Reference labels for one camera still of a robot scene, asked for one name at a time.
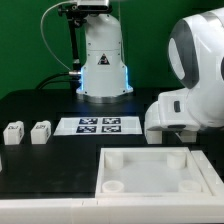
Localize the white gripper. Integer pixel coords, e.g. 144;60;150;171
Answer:
144;88;200;131

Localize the white square tabletop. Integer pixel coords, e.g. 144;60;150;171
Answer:
95;147;213;198

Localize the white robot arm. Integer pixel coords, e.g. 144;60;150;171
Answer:
77;0;224;131

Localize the white obstacle fence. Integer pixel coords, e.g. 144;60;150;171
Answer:
0;150;224;224

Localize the white sheet with AprilTags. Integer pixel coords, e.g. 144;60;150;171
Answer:
54;116;142;136

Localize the grey camera cable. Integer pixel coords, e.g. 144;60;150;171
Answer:
39;1;78;76

